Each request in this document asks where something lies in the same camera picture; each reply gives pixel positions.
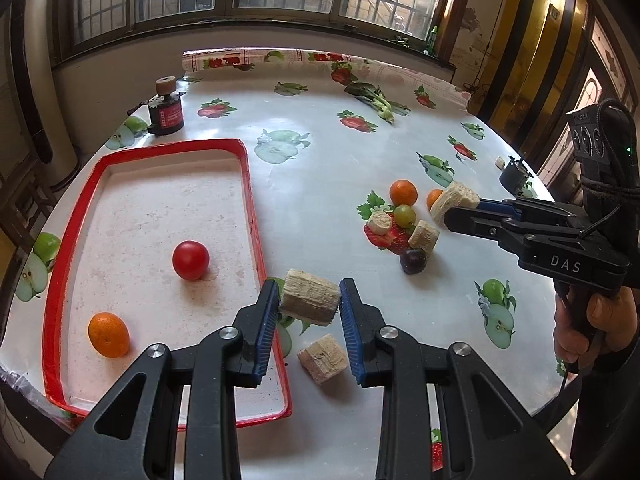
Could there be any small black motor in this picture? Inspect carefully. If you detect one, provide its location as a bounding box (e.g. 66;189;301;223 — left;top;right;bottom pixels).
499;156;532;196

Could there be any person's right hand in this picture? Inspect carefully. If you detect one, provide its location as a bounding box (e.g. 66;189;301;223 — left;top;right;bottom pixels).
553;288;639;364

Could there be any small beige fibrous disc piece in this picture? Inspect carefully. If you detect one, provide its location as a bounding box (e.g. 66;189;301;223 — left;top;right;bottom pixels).
368;211;394;235

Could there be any dark purple plum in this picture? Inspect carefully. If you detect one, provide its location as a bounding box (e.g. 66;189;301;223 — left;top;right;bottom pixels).
399;248;428;276

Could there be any golden framed door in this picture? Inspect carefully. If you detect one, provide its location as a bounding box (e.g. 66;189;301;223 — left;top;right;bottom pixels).
475;0;640;181

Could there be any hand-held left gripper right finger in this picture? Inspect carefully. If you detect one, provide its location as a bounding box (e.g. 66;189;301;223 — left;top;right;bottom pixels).
339;277;576;480

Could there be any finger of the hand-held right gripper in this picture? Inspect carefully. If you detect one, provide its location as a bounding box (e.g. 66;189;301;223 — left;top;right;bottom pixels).
444;208;532;252
477;198;584;234

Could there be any black cable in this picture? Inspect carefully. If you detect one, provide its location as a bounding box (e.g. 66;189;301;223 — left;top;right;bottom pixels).
535;357;583;418

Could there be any red rimmed white tray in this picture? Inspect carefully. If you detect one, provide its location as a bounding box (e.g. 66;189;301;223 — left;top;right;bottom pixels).
42;138;293;431

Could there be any black motor with red label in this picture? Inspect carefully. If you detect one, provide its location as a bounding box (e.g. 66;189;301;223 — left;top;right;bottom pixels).
127;76;187;137

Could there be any red tomato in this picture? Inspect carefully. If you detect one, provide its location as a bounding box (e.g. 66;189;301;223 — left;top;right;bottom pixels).
172;240;210;281

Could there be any green bok choy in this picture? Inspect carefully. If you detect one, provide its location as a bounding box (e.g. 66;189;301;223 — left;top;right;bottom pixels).
345;82;407;125

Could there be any white standing air conditioner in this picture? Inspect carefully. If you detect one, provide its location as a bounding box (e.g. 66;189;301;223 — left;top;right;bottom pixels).
10;0;81;186

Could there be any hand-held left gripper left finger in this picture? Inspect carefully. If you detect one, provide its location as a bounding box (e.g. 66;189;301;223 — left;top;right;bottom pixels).
44;279;281;480

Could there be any beige fibrous cylinder piece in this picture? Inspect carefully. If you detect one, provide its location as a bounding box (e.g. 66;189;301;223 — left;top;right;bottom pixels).
408;220;441;254
430;181;481;225
297;334;350;386
280;269;342;327

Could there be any person's right forearm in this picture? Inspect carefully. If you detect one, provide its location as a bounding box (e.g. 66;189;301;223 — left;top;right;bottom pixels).
570;332;640;478

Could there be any wooden chair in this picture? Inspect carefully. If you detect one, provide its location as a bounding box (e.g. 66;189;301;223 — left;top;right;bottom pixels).
0;155;56;261

